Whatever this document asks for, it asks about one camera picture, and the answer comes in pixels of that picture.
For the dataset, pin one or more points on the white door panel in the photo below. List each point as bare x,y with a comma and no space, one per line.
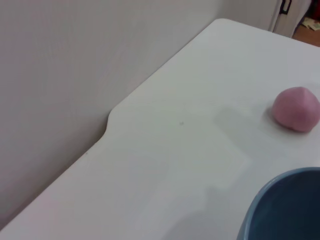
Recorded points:
287,25

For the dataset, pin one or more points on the blue bowl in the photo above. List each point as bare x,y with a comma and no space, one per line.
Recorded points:
287,212

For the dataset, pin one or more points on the round bread bun toy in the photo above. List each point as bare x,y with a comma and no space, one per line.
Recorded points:
295,110

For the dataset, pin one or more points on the paper clutter on floor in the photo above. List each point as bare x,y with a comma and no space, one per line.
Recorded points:
311,23

